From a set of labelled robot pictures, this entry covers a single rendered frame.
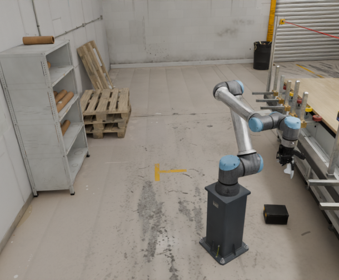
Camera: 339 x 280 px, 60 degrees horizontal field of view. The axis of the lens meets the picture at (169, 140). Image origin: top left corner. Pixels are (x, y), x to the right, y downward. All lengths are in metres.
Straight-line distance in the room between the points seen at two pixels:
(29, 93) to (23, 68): 0.23
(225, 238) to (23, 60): 2.32
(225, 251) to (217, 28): 7.53
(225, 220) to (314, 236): 0.98
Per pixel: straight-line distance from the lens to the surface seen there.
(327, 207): 1.97
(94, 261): 2.74
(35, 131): 3.23
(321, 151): 3.10
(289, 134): 1.86
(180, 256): 2.67
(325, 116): 3.15
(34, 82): 3.04
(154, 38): 9.17
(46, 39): 3.46
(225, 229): 2.44
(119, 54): 9.30
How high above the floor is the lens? 1.99
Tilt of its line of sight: 26 degrees down
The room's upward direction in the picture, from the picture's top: 2 degrees counter-clockwise
